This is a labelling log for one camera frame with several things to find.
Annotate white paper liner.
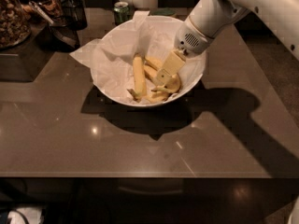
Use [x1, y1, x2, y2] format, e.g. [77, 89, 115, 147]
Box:
[70, 12, 206, 107]

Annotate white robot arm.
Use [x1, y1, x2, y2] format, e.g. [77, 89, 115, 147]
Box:
[156, 0, 299, 85]

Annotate white cloth on floor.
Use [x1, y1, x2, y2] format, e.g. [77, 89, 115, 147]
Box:
[7, 207, 44, 224]

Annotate green lid container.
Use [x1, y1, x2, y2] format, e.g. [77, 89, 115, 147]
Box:
[150, 7, 177, 18]

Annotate metal tongs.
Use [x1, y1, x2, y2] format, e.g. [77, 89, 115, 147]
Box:
[29, 1, 54, 26]

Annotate green soda can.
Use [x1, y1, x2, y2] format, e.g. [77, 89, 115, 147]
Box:
[113, 2, 130, 25]

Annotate snack jar behind tongs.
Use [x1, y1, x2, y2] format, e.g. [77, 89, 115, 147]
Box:
[21, 0, 63, 22]

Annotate white bowl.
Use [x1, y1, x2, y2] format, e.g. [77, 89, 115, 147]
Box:
[90, 16, 206, 107]

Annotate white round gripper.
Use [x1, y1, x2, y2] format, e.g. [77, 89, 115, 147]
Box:
[155, 18, 213, 85]

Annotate yellow banana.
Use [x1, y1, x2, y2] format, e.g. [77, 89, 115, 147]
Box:
[144, 65, 170, 104]
[128, 54, 147, 102]
[144, 57, 181, 93]

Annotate black wire mesh basket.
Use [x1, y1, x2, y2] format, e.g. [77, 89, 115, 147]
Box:
[62, 0, 87, 31]

